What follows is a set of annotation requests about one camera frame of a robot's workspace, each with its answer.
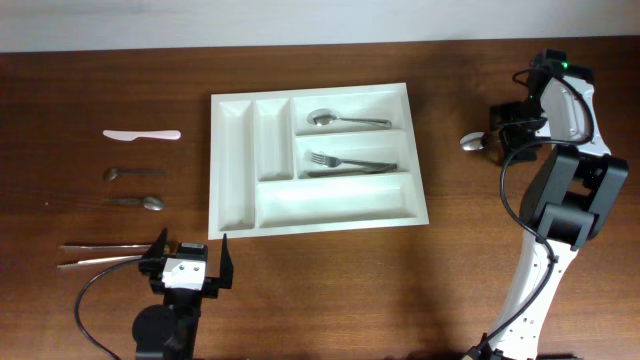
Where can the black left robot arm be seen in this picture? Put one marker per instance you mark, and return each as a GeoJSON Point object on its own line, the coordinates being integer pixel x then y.
{"type": "Point", "coordinates": [168, 330]}

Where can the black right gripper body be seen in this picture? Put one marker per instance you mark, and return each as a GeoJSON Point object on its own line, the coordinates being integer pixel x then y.
{"type": "Point", "coordinates": [517, 120]}

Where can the pink plastic knife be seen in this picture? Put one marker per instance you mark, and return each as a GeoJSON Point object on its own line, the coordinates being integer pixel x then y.
{"type": "Point", "coordinates": [171, 135]}

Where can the small dark metal teaspoon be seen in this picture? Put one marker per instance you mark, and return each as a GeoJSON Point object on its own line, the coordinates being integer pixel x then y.
{"type": "Point", "coordinates": [113, 173]}

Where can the white plastic cutlery tray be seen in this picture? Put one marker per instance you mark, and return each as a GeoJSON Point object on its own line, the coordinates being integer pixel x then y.
{"type": "Point", "coordinates": [260, 150]}

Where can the small silver teaspoon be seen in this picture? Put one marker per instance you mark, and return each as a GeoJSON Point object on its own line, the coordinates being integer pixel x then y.
{"type": "Point", "coordinates": [149, 203]}

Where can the silver fork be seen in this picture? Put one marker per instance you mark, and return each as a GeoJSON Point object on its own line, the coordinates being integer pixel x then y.
{"type": "Point", "coordinates": [333, 162]}
{"type": "Point", "coordinates": [363, 171]}

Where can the upper metal chopstick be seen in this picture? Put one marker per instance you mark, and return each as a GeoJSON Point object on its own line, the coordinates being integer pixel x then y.
{"type": "Point", "coordinates": [103, 247]}

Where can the silver tablespoon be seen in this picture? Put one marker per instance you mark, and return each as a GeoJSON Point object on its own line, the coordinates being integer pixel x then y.
{"type": "Point", "coordinates": [324, 117]}
{"type": "Point", "coordinates": [475, 141]}

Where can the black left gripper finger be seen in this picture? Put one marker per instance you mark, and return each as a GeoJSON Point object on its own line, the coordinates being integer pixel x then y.
{"type": "Point", "coordinates": [226, 267]}
{"type": "Point", "coordinates": [152, 260]}

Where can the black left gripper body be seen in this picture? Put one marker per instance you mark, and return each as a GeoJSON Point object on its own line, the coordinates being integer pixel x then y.
{"type": "Point", "coordinates": [186, 296]}

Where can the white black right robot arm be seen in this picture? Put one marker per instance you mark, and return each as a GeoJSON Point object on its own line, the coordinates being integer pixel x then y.
{"type": "Point", "coordinates": [567, 202]}

